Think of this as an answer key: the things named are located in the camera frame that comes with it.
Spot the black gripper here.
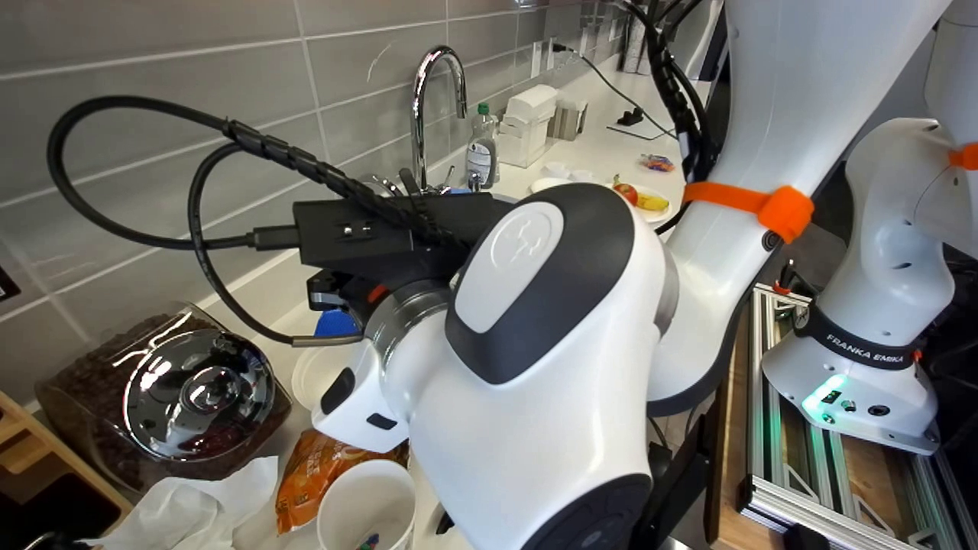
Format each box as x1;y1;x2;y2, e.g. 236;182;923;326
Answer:
320;253;459;311

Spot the orange snack packet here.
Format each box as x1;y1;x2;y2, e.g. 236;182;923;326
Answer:
272;425;414;539

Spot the tall chrome faucet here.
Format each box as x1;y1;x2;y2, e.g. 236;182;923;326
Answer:
407;43;471;200

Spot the clear soap bottle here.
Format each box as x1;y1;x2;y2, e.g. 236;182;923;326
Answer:
462;100;502;192

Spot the white napkin holder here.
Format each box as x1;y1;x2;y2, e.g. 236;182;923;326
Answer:
495;83;566;172

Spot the tall white cup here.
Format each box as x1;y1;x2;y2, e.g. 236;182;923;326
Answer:
316;457;423;550

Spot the glass pot lid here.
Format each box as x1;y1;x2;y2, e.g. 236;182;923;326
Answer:
118;326;278;467

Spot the white plate with fruit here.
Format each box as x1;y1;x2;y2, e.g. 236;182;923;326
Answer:
609;180;678;223

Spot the wooden base board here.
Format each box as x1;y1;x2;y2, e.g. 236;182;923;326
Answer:
704;405;780;550

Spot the wooden rack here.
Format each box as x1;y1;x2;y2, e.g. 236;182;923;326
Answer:
0;392;134;522

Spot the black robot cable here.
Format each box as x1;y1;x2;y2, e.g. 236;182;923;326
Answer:
43;96;436;351

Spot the orange forearm cable strap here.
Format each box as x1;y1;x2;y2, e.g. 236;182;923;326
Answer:
680;178;818;248

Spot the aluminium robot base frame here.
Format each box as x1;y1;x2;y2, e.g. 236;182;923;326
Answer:
743;278;978;550

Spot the orange shoulder cable strap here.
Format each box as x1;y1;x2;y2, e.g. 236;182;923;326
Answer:
943;140;978;175

